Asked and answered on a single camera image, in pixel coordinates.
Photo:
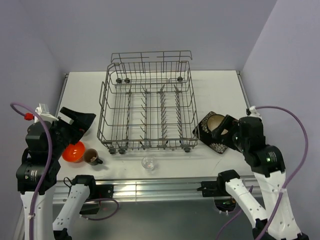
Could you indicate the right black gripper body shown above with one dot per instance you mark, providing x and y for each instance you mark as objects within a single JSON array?
[{"x": 233, "y": 139}]

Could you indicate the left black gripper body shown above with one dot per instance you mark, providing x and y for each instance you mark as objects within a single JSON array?
[{"x": 65, "y": 133}]

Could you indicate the blue floral ceramic bowl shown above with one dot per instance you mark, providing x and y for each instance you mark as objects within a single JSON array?
[{"x": 214, "y": 121}]

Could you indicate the black floral square plate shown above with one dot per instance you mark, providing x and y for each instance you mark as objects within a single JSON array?
[{"x": 205, "y": 136}]

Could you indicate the grey wire dish rack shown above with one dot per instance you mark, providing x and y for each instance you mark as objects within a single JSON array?
[{"x": 147, "y": 101}]

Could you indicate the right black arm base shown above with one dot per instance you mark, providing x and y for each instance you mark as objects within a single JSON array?
[{"x": 222, "y": 200}]

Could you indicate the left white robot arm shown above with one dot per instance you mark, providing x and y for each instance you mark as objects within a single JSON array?
[{"x": 37, "y": 175}]

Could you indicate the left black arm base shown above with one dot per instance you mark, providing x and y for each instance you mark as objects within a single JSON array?
[{"x": 96, "y": 191}]

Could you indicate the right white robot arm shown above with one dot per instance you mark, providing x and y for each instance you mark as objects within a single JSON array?
[{"x": 275, "y": 219}]

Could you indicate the orange bowl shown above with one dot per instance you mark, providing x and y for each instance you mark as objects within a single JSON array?
[{"x": 74, "y": 152}]

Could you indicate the dark brown mug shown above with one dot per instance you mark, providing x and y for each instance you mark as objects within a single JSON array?
[{"x": 91, "y": 157}]

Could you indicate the clear drinking glass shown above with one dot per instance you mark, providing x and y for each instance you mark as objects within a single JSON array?
[{"x": 148, "y": 163}]

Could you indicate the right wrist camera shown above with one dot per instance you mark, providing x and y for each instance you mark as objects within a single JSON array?
[{"x": 252, "y": 112}]

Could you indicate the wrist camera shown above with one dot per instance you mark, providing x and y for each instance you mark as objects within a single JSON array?
[
  {"x": 252, "y": 112},
  {"x": 43, "y": 111}
]

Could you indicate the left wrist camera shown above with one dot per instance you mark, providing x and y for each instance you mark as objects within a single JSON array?
[{"x": 43, "y": 111}]

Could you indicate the aluminium mounting rail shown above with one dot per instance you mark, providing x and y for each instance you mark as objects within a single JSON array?
[{"x": 157, "y": 190}]

